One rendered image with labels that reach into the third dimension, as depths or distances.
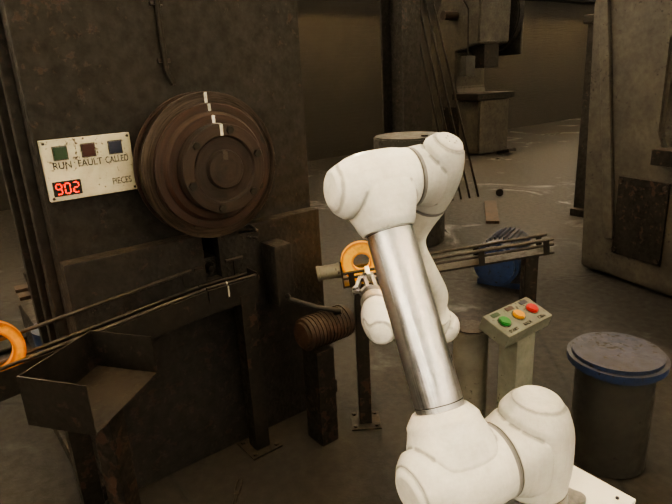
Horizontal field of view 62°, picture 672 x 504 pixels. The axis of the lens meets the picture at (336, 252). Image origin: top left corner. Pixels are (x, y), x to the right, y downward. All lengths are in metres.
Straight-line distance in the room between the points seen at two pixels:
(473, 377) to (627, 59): 2.43
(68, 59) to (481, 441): 1.51
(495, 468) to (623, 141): 2.99
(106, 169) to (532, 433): 1.41
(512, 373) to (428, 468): 0.91
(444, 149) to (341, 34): 8.84
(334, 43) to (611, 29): 6.49
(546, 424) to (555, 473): 0.11
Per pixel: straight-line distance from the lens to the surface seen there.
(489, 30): 9.60
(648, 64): 3.82
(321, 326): 2.06
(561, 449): 1.25
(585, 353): 2.12
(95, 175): 1.89
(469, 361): 2.02
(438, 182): 1.22
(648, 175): 3.82
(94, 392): 1.68
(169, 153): 1.78
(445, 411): 1.14
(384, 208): 1.13
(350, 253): 2.09
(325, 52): 9.78
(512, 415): 1.22
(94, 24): 1.92
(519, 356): 1.95
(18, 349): 1.85
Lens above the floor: 1.38
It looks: 18 degrees down
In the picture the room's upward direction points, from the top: 3 degrees counter-clockwise
